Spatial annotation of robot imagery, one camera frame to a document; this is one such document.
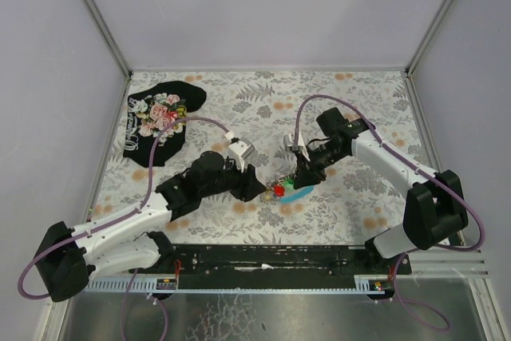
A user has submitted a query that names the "white cable duct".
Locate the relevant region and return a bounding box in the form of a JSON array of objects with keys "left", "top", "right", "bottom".
[{"left": 85, "top": 271, "right": 389, "bottom": 295}]

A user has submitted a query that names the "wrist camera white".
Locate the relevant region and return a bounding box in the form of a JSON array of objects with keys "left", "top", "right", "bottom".
[
  {"left": 283, "top": 132, "right": 310, "bottom": 161},
  {"left": 224, "top": 131, "right": 255, "bottom": 172}
]

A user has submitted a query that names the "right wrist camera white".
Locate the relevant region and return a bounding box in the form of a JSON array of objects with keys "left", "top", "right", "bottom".
[{"left": 283, "top": 132, "right": 310, "bottom": 161}]

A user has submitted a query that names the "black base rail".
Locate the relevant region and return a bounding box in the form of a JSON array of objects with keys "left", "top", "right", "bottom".
[{"left": 138, "top": 244, "right": 411, "bottom": 279}]

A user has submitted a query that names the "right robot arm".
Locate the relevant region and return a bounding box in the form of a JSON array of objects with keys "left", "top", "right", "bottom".
[{"left": 284, "top": 108, "right": 468, "bottom": 259}]

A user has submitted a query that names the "black floral cloth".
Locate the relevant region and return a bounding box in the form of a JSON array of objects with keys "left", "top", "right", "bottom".
[{"left": 123, "top": 81, "right": 207, "bottom": 168}]

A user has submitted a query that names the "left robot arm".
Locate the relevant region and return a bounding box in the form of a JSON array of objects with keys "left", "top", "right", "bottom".
[{"left": 33, "top": 151, "right": 266, "bottom": 303}]

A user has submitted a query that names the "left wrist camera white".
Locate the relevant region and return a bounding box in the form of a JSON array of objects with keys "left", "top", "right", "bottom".
[{"left": 224, "top": 131, "right": 255, "bottom": 172}]

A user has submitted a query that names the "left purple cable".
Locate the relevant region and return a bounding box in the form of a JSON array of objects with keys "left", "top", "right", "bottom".
[{"left": 17, "top": 116, "right": 236, "bottom": 301}]

